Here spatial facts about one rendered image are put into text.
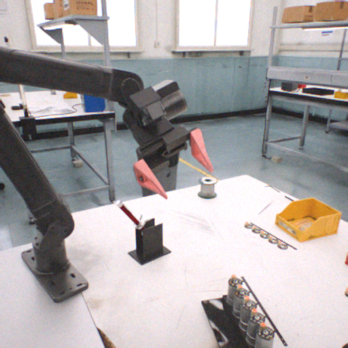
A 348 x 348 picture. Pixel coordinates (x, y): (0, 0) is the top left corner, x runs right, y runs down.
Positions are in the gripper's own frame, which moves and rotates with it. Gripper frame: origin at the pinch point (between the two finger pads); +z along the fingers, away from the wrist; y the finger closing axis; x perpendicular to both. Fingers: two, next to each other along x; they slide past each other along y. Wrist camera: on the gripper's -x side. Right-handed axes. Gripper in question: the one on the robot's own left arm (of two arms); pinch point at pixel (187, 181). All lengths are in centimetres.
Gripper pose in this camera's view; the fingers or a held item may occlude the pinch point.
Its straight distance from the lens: 60.2
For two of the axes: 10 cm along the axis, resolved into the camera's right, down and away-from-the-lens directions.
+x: 0.7, 5.2, 8.5
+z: 5.3, 7.0, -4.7
